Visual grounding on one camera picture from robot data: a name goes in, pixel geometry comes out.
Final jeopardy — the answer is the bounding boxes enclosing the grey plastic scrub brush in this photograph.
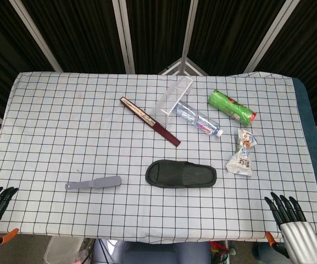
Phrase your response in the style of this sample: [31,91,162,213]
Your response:
[64,175,122,193]

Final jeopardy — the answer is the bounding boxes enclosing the white black-grid tablecloth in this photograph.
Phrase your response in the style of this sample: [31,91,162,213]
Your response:
[0,71,317,245]

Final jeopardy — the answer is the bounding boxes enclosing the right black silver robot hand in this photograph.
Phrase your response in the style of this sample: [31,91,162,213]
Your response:
[264,191,317,264]

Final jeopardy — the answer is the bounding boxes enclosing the green cylindrical snack can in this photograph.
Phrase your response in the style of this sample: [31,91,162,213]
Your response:
[207,89,258,127]

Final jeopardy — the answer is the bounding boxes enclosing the clear plastic water bottle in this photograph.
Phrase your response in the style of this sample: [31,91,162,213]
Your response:
[174,100,224,138]

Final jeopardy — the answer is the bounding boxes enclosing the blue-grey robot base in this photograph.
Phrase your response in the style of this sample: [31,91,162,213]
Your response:
[92,239,211,264]

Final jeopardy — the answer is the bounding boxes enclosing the dark red folded fan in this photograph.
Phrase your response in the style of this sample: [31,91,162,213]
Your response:
[119,96,181,147]

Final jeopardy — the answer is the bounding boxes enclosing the white see-through rectangular holder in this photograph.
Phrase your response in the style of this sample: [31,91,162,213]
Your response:
[153,76,194,117]

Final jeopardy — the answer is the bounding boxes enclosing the black folding screen white frame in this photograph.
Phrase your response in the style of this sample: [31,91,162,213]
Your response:
[0,0,317,135]

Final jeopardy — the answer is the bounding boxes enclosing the crumpled white snack bag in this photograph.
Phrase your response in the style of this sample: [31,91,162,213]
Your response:
[226,128,259,177]

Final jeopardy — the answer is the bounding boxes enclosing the black rubber slipper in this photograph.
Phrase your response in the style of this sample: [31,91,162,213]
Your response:
[144,159,218,189]

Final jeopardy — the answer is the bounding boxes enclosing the clear plastic storage box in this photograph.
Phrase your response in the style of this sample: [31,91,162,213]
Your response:
[45,236,85,264]

